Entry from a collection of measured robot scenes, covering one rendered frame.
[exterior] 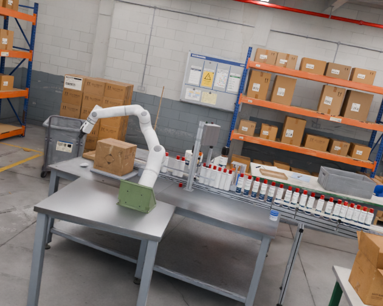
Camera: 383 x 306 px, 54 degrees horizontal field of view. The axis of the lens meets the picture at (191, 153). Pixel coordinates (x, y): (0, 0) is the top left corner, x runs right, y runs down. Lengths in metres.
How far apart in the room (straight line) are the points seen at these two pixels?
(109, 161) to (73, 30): 5.49
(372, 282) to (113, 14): 7.16
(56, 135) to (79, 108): 1.54
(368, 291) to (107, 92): 5.39
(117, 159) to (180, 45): 4.87
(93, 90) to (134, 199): 4.25
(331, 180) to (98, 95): 4.12
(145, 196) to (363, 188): 3.10
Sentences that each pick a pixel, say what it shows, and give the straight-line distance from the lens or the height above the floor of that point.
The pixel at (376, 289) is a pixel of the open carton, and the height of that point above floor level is 0.89.
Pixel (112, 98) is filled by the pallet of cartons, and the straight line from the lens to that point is 6.88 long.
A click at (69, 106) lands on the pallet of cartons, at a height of 0.85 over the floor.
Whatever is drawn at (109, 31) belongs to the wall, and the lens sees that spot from 8.37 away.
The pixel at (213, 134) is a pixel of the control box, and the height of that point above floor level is 1.39.
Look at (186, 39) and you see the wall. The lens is 8.08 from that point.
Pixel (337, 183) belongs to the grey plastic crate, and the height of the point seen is 0.92.
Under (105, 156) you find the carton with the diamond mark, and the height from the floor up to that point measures 1.00.
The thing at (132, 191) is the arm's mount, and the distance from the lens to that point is 2.90.
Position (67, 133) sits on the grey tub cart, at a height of 0.72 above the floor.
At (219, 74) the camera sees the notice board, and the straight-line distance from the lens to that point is 7.85.
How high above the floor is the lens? 1.95
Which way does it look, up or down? 13 degrees down
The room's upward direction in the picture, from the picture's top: 12 degrees clockwise
